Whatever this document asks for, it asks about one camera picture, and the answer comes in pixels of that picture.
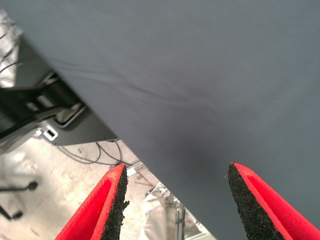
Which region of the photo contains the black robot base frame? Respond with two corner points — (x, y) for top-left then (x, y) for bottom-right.
(0, 72), (85, 141)

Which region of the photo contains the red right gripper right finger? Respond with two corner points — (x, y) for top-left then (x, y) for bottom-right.
(226, 161), (320, 240)

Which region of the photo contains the tangled thin black floor cable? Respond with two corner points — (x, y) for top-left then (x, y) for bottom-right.
(56, 141), (134, 167)

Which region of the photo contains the grey metal stand pole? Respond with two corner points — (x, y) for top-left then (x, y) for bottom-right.
(174, 202), (188, 240)

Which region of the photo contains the dark grey table cloth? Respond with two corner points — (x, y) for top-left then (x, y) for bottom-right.
(4, 0), (320, 240)

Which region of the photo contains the black footed stand base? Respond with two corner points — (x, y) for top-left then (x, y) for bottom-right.
(0, 181), (40, 221)

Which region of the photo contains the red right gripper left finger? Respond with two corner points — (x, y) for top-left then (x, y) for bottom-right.
(54, 163), (130, 240)

